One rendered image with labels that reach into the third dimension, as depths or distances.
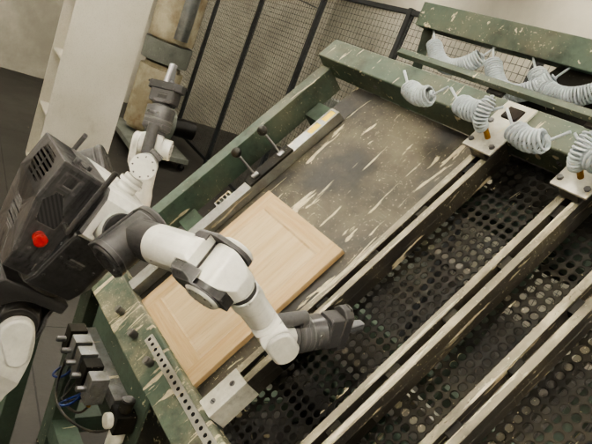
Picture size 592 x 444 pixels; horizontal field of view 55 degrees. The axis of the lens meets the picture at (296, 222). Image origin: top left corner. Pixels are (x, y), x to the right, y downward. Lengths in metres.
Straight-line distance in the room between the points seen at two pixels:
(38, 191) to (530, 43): 1.68
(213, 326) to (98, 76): 3.85
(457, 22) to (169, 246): 1.67
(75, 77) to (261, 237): 3.67
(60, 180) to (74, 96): 3.98
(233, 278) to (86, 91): 4.34
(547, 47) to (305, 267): 1.15
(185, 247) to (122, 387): 0.80
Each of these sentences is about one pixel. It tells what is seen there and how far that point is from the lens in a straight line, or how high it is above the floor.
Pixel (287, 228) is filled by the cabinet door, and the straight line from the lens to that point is 1.82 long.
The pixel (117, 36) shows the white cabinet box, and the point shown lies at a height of 1.36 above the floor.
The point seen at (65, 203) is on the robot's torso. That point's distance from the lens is 1.41.
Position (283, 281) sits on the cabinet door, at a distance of 1.70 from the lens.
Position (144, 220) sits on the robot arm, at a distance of 1.30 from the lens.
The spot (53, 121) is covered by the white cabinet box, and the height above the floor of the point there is 0.52.
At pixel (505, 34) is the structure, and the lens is 2.34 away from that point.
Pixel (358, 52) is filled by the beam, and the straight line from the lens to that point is 2.25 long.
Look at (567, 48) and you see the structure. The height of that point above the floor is 2.15.
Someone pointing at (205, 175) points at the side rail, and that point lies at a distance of 2.20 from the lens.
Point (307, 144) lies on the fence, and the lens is 2.06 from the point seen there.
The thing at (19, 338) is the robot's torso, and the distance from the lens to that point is 1.59.
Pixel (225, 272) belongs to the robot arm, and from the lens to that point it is 1.11.
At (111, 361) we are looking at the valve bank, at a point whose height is 0.74.
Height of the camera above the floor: 1.83
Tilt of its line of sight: 16 degrees down
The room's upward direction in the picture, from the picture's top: 22 degrees clockwise
